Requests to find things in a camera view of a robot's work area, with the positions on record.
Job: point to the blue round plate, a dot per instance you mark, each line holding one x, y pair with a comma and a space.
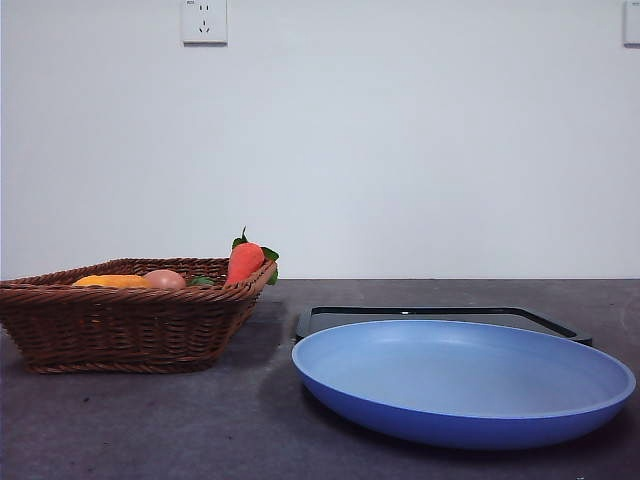
460, 390

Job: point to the yellow-orange corn cob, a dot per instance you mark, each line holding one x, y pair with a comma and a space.
112, 282

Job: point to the brown wicker basket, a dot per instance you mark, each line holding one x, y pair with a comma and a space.
115, 330

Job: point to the orange carrot with green leaves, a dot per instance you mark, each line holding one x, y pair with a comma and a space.
242, 262

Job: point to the green leafy vegetable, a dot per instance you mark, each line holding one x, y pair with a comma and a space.
202, 281

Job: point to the black flat tray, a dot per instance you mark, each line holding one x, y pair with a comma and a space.
450, 315

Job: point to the brown egg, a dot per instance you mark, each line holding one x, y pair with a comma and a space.
165, 280

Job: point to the white wall socket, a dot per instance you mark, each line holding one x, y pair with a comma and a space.
204, 22

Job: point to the white wall plate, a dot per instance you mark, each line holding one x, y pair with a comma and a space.
632, 25

